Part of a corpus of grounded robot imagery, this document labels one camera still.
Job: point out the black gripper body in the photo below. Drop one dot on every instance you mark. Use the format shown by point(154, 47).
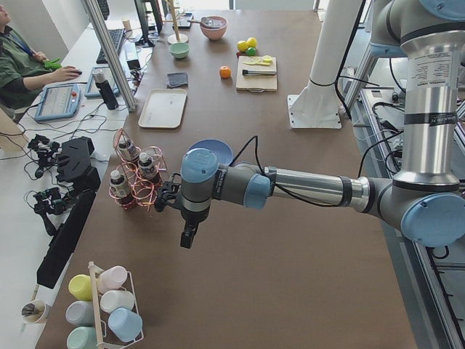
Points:
point(190, 217)

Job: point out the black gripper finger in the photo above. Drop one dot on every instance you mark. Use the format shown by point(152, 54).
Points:
point(187, 238)

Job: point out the blue plate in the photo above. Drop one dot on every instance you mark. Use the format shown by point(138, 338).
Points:
point(222, 150)

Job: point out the orange fruit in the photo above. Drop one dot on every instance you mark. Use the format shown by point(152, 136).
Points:
point(225, 72)

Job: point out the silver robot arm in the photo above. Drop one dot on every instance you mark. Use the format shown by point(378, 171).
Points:
point(422, 199)

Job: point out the tea bottle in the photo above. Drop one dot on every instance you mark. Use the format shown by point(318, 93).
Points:
point(120, 190)
point(128, 150)
point(148, 169)

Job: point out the pink cup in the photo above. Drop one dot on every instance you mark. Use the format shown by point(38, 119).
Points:
point(111, 279)

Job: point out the white cup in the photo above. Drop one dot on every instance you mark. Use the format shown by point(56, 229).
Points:
point(113, 299)

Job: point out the blue cup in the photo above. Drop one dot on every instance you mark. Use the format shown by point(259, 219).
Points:
point(125, 324)

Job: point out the white cup rack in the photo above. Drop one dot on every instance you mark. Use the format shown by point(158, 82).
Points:
point(105, 337)

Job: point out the cream rabbit tray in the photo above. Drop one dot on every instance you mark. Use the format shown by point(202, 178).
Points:
point(163, 109)

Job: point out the yellow cup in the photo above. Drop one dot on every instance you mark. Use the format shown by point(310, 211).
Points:
point(80, 287)

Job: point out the black stand equipment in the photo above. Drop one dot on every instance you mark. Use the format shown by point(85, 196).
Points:
point(64, 215)

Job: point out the grey cup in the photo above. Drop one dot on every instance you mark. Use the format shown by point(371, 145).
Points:
point(80, 313)

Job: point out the grey folded cloth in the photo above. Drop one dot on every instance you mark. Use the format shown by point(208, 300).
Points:
point(178, 79)

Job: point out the mint green cup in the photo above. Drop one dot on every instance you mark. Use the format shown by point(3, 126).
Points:
point(82, 337)

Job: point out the wooden cutting board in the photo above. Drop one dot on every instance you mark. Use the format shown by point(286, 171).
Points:
point(256, 83)

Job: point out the steel muddler black tip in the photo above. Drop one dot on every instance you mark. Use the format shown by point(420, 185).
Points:
point(249, 72)

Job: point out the teach pendant far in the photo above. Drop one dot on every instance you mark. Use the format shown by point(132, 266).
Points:
point(91, 91)

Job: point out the teach pendant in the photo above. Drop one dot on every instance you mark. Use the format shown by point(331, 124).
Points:
point(91, 91)
point(58, 102)

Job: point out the green bowl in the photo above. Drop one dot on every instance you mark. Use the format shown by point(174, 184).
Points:
point(179, 50)

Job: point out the black thermos bottle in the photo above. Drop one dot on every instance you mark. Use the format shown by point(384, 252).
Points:
point(105, 90)

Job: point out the paper cup with utensils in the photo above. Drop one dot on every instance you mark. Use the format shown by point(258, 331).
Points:
point(35, 312)

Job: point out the yellow plastic knife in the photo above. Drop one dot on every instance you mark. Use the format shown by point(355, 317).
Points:
point(258, 61)

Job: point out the green lime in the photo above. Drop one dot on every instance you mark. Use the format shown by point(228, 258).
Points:
point(251, 51)

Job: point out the teach pendant near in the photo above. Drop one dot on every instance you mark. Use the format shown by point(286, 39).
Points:
point(58, 102)

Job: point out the yellow lemon upper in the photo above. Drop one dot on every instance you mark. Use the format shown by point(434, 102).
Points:
point(242, 46)

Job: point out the yellow lemon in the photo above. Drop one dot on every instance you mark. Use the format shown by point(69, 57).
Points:
point(252, 42)
point(242, 46)

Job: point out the wooden stand with base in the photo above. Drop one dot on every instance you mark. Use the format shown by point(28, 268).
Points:
point(177, 37)

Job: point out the yellow lemon lower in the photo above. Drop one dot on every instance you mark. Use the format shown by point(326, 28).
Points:
point(252, 42)

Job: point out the pink bowl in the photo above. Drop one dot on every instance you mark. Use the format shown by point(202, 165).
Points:
point(213, 27)

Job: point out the person in green shirt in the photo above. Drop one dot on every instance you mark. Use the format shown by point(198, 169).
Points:
point(23, 72)

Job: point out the copper wire bottle rack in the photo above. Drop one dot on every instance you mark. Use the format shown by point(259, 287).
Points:
point(143, 190)

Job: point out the aluminium frame post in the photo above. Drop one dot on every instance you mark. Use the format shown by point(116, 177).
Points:
point(96, 18)

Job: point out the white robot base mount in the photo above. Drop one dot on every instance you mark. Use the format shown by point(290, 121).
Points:
point(317, 105)

